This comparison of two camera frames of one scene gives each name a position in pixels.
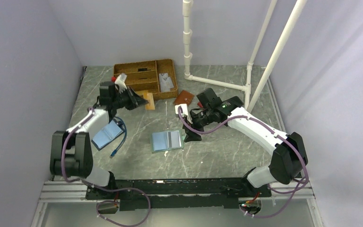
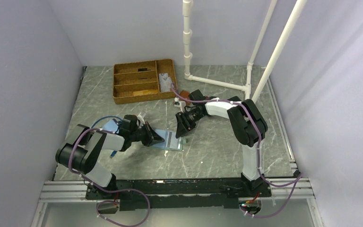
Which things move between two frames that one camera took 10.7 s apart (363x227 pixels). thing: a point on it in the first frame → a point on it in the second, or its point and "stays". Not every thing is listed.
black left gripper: [135, 100] → [152, 137]
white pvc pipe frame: [246, 88] stays
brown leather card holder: [184, 97] stays
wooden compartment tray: [156, 77] stays
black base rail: [163, 194] stays
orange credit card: [149, 96] → [150, 91]
